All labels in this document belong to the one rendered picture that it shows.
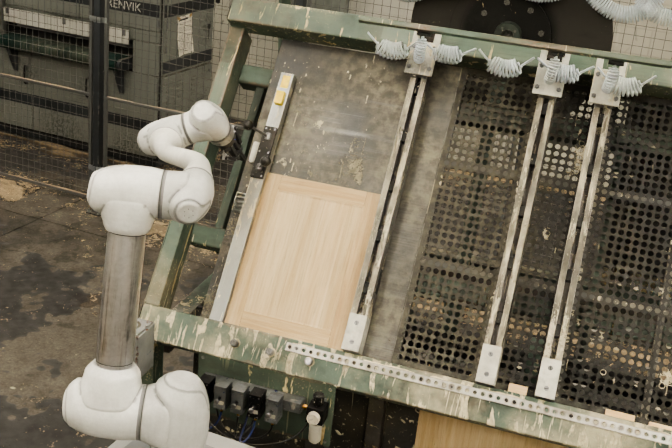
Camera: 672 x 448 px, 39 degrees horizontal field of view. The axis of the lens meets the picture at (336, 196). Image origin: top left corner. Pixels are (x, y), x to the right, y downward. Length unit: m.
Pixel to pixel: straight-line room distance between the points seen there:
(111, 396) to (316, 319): 0.90
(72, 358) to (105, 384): 2.27
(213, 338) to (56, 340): 1.87
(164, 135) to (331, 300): 0.81
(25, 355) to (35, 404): 0.45
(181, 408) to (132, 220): 0.53
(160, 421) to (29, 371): 2.22
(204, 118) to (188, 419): 0.93
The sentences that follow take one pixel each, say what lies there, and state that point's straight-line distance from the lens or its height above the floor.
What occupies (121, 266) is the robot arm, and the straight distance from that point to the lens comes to 2.59.
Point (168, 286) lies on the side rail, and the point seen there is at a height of 0.96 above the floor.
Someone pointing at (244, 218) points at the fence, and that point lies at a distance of 3.42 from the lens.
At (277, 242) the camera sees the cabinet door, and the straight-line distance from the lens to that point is 3.39.
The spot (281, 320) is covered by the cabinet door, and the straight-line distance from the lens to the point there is 3.32.
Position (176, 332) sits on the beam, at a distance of 3.39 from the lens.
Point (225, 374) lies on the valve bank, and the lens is 3.36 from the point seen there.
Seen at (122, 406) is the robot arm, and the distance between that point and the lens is 2.69.
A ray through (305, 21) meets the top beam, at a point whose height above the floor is 1.87.
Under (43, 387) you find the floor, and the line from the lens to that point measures 4.72.
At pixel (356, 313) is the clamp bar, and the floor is 1.03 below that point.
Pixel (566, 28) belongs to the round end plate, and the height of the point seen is 1.91.
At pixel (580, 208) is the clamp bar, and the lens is 3.29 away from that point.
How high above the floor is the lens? 2.48
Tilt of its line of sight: 20 degrees down
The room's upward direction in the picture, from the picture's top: 6 degrees clockwise
